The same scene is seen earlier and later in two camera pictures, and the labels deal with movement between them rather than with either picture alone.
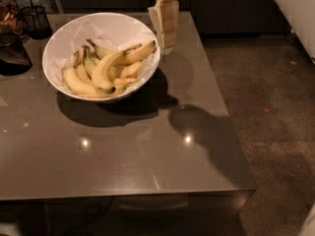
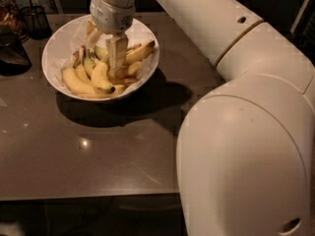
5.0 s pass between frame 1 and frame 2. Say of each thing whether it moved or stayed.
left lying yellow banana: stayed
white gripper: moved
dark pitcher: stayed
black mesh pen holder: stayed
